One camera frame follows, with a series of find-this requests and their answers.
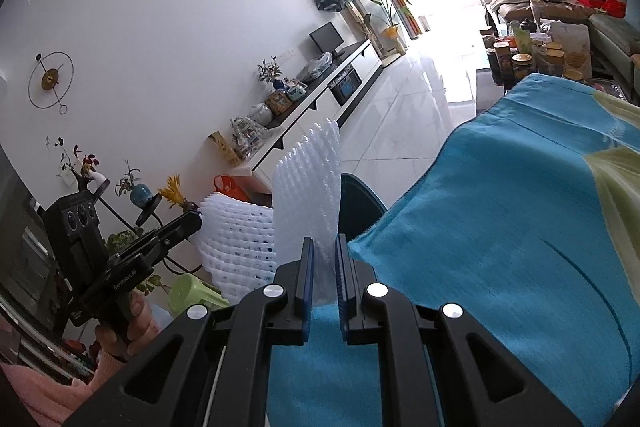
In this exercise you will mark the tall leafy plant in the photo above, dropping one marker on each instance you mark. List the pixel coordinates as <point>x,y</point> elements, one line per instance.
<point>390,7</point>

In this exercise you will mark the blue vase with plant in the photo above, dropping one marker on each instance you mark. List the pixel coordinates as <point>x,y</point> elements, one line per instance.
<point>139,194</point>

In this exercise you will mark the blue white ceramic teapot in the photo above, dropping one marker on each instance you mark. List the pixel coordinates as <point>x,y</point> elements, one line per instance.
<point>296,88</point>

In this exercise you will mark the orange plastic bag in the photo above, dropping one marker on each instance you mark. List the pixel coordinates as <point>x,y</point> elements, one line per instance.
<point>232,189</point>

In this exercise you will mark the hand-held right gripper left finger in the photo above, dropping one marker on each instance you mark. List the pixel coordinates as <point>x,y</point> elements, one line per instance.
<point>306,292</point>

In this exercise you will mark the white spiky foam pad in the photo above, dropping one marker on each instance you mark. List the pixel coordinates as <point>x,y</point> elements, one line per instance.
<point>310,187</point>

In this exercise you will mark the cluttered coffee table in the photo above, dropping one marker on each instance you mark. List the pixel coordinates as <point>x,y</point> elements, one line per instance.
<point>525,62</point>

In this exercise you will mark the person's left forearm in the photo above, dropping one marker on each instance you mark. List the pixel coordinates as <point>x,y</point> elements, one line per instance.
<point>50,392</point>

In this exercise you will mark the person's left hand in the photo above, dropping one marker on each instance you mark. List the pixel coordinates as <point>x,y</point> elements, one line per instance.
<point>150,327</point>

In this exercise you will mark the white foam fruit net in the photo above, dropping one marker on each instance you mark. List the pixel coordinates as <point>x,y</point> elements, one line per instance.
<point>235,242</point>

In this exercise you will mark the glassy decorative ornament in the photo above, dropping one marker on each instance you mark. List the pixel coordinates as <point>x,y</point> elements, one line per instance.
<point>249,139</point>

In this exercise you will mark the green sofa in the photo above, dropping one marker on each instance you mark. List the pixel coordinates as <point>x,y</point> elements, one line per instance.
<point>615,37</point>

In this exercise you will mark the brown paper bag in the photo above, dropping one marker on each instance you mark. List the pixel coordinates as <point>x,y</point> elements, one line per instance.
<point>570,52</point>

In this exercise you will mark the yellow flowers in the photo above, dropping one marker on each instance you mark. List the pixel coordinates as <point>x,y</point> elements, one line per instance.
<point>175,194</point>

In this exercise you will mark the yellow box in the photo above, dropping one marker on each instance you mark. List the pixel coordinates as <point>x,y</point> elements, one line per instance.
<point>224,149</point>

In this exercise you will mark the clear plastic bag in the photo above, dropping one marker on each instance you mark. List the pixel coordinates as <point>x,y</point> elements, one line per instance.
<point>316,67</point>

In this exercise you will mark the vase with flowers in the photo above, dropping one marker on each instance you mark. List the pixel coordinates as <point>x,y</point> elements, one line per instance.
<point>270,72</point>

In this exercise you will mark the green plastic bin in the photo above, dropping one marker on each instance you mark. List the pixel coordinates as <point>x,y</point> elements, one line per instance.
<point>195,297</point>

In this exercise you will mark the round wall clock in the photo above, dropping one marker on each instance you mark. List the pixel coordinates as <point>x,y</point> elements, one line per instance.
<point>50,79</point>

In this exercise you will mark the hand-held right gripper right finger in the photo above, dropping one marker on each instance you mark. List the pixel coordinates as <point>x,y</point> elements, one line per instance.
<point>342,292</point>

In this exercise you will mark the black monitor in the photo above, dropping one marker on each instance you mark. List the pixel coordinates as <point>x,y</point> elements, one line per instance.
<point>326,38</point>

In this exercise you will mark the blue floral blanket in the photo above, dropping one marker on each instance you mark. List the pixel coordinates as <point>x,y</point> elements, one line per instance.
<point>500,232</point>

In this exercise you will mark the black metal plant stand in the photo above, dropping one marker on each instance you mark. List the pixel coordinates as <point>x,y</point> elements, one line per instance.
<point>150,212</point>

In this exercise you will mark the white vase red flowers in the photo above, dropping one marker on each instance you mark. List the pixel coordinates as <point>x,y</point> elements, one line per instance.
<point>87,169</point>

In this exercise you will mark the dark teal chair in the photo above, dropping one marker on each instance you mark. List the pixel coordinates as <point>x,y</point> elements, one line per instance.
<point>362,207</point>

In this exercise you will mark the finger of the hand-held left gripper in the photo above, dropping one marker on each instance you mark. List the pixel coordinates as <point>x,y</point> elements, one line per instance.
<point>170,232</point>

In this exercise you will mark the patterned tin box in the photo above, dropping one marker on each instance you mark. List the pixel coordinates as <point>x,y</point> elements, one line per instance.
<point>278,103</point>

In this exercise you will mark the white black TV cabinet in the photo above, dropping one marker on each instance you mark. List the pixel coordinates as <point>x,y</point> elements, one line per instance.
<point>320,102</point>

